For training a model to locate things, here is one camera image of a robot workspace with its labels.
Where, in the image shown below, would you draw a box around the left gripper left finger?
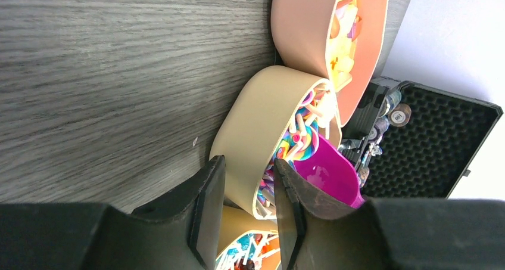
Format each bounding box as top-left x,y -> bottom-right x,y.
1,156 -> 225,269

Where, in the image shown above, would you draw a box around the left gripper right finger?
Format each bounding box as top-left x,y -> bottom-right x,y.
274,160 -> 504,269

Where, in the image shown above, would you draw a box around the magenta plastic scoop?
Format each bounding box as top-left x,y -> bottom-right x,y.
294,135 -> 364,209

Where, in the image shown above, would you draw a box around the pink tray popsicle candies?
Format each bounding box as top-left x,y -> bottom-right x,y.
270,0 -> 389,126

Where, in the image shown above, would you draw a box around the tan tray round lollipops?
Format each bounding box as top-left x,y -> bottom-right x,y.
214,206 -> 281,269

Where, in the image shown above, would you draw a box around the black poker chip case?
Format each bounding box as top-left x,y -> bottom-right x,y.
342,77 -> 503,198

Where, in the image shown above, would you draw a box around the cream tray swirl lollipops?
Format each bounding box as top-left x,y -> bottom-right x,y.
210,66 -> 342,220

